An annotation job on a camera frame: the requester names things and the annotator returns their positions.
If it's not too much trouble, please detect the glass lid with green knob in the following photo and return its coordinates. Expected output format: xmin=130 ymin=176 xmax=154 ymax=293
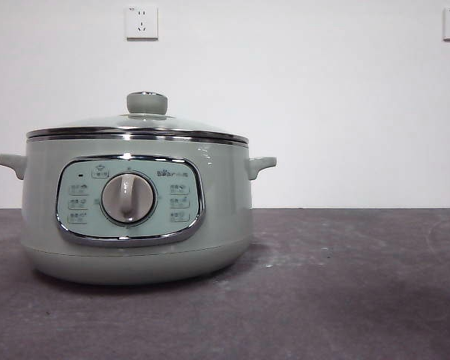
xmin=25 ymin=91 xmax=250 ymax=146

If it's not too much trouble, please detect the pale green electric cooking pot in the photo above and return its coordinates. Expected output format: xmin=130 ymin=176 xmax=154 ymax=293
xmin=0 ymin=136 xmax=278 ymax=286

